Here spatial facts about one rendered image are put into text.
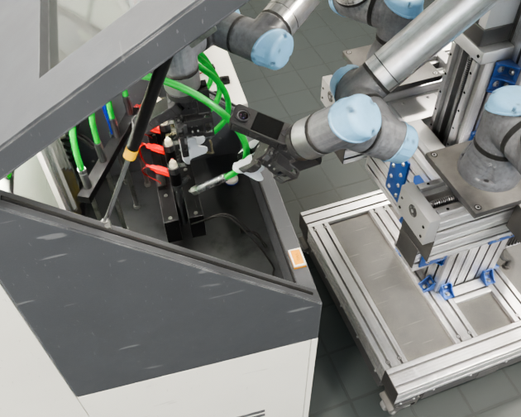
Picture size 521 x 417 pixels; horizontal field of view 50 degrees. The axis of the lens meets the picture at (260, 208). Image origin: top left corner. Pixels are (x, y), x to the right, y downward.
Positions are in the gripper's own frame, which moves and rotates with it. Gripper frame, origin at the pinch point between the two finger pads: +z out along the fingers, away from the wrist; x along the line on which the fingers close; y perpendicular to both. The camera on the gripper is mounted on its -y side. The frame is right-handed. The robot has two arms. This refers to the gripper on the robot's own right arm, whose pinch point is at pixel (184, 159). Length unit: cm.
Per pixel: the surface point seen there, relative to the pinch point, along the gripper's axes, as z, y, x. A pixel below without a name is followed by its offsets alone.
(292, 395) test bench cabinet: 65, 17, -35
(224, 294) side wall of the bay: 5.5, 1.6, -35.0
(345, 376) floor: 113, 46, -14
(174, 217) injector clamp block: 14.9, -5.1, -3.6
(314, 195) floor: 113, 64, 78
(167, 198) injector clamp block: 14.9, -5.8, 3.1
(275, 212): 18.0, 20.2, -6.2
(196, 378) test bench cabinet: 39, -8, -35
